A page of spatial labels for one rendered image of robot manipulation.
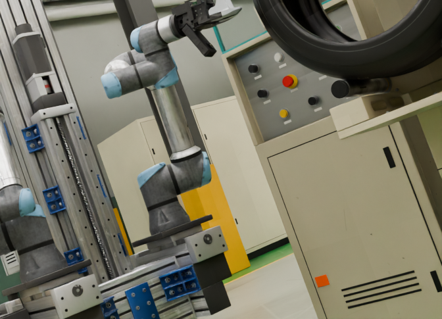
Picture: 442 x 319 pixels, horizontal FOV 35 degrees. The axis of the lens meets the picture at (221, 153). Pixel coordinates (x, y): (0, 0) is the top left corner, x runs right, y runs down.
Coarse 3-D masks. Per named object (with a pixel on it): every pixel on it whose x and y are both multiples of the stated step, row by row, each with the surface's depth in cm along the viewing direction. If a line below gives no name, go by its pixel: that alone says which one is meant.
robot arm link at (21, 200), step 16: (0, 112) 222; (0, 128) 219; (0, 144) 215; (0, 160) 212; (0, 176) 210; (16, 176) 212; (0, 192) 208; (16, 192) 208; (0, 208) 205; (16, 208) 206; (32, 208) 208
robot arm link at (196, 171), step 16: (160, 96) 246; (176, 96) 249; (160, 112) 249; (176, 112) 248; (176, 128) 248; (176, 144) 249; (192, 144) 251; (176, 160) 250; (192, 160) 249; (208, 160) 251; (176, 176) 249; (192, 176) 250; (208, 176) 251
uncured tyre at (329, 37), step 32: (256, 0) 180; (288, 0) 199; (288, 32) 174; (320, 32) 198; (384, 32) 162; (416, 32) 159; (320, 64) 173; (352, 64) 168; (384, 64) 166; (416, 64) 170
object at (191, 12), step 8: (200, 0) 195; (208, 0) 199; (176, 8) 201; (184, 8) 200; (192, 8) 198; (200, 8) 197; (208, 8) 199; (176, 16) 202; (184, 16) 201; (192, 16) 197; (200, 16) 197; (176, 24) 201; (184, 24) 201; (192, 24) 198; (208, 24) 197; (176, 32) 201
